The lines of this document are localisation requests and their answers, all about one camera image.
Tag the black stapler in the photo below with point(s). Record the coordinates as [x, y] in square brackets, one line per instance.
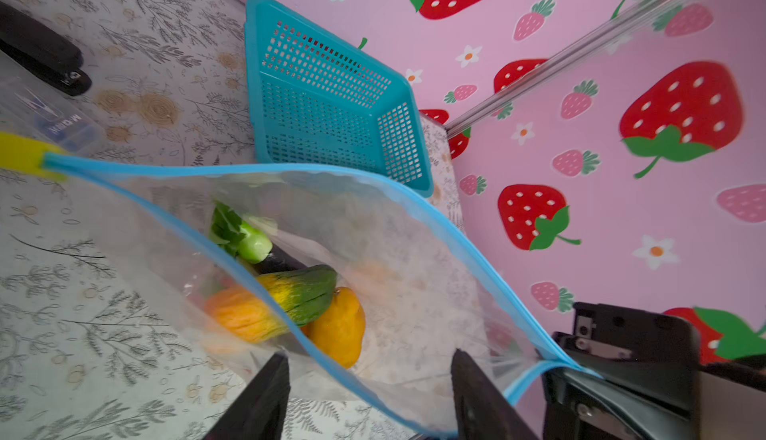
[43, 52]

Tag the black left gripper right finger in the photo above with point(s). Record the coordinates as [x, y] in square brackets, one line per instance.
[482, 412]

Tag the dark eggplant toy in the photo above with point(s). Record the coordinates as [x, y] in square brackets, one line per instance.
[257, 250]

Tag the clear plastic staple box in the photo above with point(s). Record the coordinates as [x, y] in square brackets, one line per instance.
[31, 107]

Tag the teal plastic basket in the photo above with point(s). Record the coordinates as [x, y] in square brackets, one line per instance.
[316, 99]

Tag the green leafy vegetable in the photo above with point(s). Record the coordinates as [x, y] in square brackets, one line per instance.
[227, 230]

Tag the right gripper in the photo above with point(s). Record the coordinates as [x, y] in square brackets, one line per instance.
[689, 373]

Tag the clear zip top bag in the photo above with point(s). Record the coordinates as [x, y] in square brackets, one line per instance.
[365, 288]

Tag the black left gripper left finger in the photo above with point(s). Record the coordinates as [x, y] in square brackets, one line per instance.
[259, 412]

